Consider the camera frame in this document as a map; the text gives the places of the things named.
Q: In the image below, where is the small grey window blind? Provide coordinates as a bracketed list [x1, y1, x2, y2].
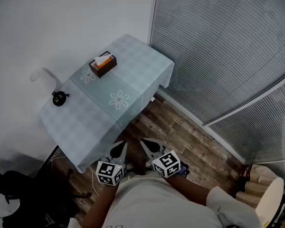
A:
[208, 77, 285, 164]

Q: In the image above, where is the white shade table lamp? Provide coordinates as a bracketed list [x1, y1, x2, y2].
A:
[30, 67, 70, 107]

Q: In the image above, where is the dark brown tissue box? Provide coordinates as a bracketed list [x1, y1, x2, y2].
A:
[88, 51, 118, 78]

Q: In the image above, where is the person's left forearm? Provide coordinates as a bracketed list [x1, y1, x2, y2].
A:
[82, 183, 121, 228]

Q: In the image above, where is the pale green checked tablecloth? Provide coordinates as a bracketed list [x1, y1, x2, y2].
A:
[38, 34, 175, 174]

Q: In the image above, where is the white cloth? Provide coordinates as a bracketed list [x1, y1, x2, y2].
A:
[94, 53, 114, 66]

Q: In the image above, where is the black office chair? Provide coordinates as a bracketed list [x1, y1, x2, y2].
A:
[0, 169, 92, 228]

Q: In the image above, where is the large grey window blind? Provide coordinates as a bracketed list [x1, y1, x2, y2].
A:
[149, 0, 285, 126]

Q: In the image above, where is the beige cushioned stool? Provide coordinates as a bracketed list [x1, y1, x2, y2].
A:
[235, 164, 285, 228]

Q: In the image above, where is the person's right shoe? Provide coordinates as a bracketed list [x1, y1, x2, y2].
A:
[143, 160, 154, 174]

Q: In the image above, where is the person's shoe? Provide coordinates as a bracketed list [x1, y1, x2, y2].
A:
[125, 161, 136, 178]
[143, 160, 154, 174]

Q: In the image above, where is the person's left shoe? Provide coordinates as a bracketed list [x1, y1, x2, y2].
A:
[125, 161, 136, 178]

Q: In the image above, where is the white cable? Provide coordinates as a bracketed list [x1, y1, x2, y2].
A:
[48, 148, 100, 197]

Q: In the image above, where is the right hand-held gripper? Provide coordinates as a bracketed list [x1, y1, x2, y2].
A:
[140, 138, 181, 178]

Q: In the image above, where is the small black screen device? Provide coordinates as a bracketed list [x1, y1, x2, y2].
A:
[179, 162, 190, 178]

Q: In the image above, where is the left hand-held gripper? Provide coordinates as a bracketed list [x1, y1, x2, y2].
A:
[95, 141, 129, 187]

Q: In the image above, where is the person's white shirt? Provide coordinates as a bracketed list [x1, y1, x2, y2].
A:
[68, 171, 264, 228]

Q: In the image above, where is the person's right forearm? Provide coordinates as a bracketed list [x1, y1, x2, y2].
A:
[165, 173, 212, 209]

